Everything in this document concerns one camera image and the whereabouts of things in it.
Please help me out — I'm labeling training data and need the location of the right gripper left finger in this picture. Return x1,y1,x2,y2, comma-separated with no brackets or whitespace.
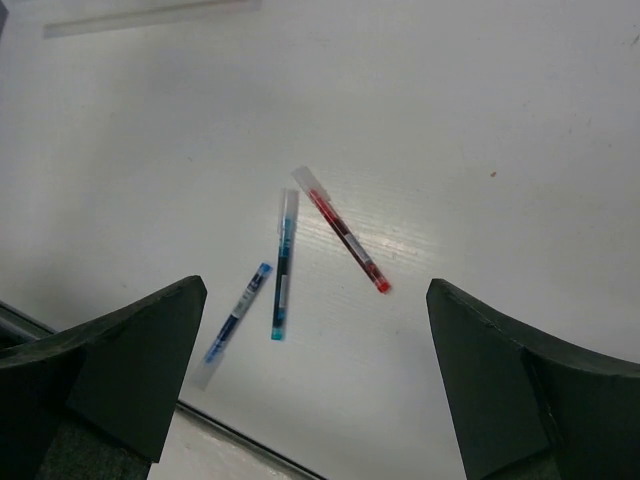
1,276,207,479

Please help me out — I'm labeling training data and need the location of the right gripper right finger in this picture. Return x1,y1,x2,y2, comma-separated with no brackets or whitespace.
426,279,639,479

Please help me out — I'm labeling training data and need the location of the teal gel pen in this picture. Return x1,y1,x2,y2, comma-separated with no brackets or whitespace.
271,189,299,341

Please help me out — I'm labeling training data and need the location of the red gel pen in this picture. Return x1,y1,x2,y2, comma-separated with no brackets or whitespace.
292,166,391,294

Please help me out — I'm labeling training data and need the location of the dark blue gel pen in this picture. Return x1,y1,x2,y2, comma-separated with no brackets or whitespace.
192,263,272,390

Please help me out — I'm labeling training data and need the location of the white three-compartment tray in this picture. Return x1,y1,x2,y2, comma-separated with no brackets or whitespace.
42,1,262,39

